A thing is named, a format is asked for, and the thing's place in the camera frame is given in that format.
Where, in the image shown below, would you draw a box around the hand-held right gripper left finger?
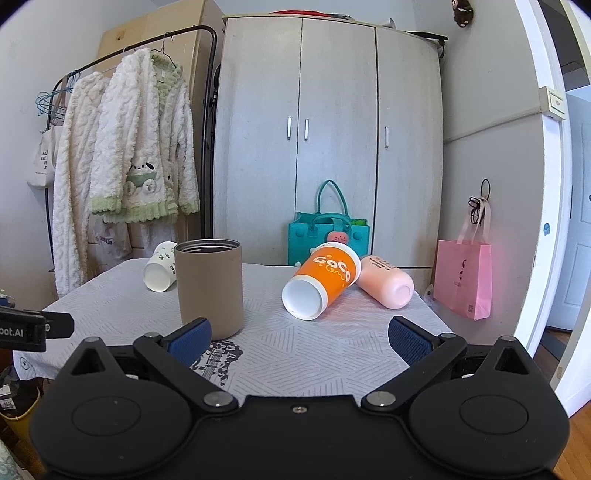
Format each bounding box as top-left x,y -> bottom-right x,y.
58,318 -> 239,414

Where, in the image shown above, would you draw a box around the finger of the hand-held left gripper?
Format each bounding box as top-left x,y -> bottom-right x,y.
44,312 -> 75,338

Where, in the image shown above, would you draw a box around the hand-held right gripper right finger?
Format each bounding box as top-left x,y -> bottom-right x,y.
360,316 -> 542,413

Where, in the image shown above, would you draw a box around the brown tumbler cup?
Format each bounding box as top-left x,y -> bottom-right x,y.
174,238 -> 245,340

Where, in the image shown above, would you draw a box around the pink cup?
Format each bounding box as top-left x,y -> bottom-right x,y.
357,255 -> 415,309

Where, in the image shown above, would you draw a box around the white paper cup green print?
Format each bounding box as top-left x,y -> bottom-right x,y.
143,241 -> 179,293

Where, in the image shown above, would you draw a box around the orange paper cup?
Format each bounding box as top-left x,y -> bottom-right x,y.
281,243 -> 362,321

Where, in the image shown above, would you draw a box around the pink paper shopping bag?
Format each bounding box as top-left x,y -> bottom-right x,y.
433,196 -> 493,321

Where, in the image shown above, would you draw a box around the white patterned tablecloth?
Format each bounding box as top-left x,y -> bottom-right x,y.
13,257 -> 456,403

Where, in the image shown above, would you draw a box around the yellow bin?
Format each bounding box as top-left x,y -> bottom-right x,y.
0,385 -> 43,445

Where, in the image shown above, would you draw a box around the white printed garment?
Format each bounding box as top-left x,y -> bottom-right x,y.
87,216 -> 136,274

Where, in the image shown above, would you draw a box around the plain white fleece robe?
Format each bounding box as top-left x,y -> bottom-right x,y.
48,70 -> 114,299

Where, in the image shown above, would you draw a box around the teal felt tote bag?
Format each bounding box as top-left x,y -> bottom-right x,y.
288,179 -> 372,267

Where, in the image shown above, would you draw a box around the white canvas tote bag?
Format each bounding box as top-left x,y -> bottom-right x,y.
26,124 -> 64,190

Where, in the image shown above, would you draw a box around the white fleece robe green trim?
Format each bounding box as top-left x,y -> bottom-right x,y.
89,47 -> 201,226

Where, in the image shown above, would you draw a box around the white door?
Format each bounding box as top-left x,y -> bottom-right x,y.
549,90 -> 591,331

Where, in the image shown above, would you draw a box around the grey three-door wardrobe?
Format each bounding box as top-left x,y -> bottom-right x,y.
211,13 -> 445,280

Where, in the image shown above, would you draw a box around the black metal clothes rack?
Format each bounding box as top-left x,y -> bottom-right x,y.
45,25 -> 219,289

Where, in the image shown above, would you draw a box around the beige wooden cabinet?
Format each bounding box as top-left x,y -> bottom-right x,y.
95,0 -> 226,261

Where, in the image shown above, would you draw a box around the brown plush toy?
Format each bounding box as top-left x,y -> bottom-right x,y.
451,0 -> 475,29

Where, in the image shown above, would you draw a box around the black hair ties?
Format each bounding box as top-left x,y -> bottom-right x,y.
467,178 -> 493,228

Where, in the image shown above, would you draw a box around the white door frame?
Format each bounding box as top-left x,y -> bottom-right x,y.
513,0 -> 591,419

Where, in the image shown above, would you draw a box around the blue wire hangers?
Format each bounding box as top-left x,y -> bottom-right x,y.
35,71 -> 80,124

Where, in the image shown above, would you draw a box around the black strap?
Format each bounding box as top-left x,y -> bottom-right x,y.
405,30 -> 449,59

